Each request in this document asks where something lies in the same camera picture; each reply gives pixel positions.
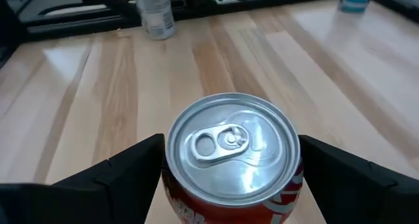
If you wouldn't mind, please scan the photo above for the blue silver Red Bull can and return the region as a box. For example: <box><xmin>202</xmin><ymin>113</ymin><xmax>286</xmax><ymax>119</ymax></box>
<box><xmin>338</xmin><ymin>0</ymin><xmax>378</xmax><ymax>14</ymax></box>

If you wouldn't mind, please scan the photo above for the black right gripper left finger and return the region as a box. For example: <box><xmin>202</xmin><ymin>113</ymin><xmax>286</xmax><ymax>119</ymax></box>
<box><xmin>0</xmin><ymin>134</ymin><xmax>167</xmax><ymax>224</ymax></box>

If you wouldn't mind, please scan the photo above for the red Coca-Cola can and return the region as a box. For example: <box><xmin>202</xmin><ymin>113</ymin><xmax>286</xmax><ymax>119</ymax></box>
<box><xmin>161</xmin><ymin>92</ymin><xmax>304</xmax><ymax>224</ymax></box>

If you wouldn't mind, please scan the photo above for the black aluminium table frame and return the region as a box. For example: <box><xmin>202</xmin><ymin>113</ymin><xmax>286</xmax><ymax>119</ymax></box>
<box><xmin>0</xmin><ymin>0</ymin><xmax>419</xmax><ymax>66</ymax></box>

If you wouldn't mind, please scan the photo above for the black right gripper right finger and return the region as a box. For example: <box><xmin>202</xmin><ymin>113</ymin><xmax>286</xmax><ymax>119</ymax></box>
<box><xmin>297</xmin><ymin>134</ymin><xmax>419</xmax><ymax>224</ymax></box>

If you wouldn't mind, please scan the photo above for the white Celsius energy drink can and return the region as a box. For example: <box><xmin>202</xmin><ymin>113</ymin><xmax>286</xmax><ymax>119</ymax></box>
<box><xmin>130</xmin><ymin>0</ymin><xmax>177</xmax><ymax>41</ymax></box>

